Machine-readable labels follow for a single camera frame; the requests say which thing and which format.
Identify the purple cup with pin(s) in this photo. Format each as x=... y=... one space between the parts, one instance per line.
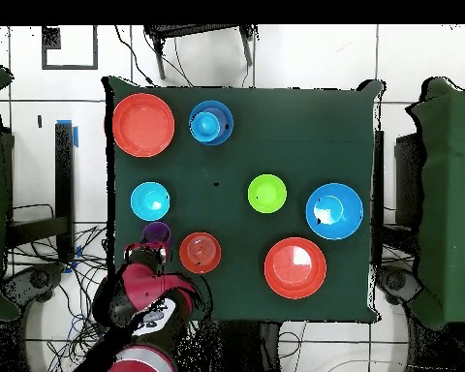
x=157 y=232

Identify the green ribbed bowl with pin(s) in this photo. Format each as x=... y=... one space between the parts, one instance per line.
x=267 y=193

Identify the medium blue bowl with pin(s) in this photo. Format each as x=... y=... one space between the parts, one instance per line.
x=224 y=116

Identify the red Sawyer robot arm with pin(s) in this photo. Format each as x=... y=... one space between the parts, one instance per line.
x=147 y=286

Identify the light blue ribbed bowl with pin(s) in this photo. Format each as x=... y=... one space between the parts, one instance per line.
x=150 y=201

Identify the small orange bowl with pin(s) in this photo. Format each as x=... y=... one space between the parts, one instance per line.
x=200 y=254

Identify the large orange bowl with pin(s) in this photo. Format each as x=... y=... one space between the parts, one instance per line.
x=143 y=125
x=294 y=268

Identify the blue tape strip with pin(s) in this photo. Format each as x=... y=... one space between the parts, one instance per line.
x=75 y=137

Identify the small black floor object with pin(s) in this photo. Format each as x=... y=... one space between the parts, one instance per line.
x=40 y=121

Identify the dark green tablecloth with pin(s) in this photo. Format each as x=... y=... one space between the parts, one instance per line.
x=294 y=155

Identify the large blue bowl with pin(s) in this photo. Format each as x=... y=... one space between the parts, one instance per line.
x=335 y=211

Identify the black metal stand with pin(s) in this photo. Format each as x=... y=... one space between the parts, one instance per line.
x=193 y=29

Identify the black metal frame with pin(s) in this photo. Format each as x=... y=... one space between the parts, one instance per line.
x=64 y=174
x=407 y=174

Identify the dark grey pedestal foot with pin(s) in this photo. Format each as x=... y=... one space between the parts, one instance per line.
x=38 y=279
x=399 y=283

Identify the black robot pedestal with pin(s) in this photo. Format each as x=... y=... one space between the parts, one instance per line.
x=248 y=345

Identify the black square floor frame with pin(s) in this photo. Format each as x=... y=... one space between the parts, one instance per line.
x=69 y=67

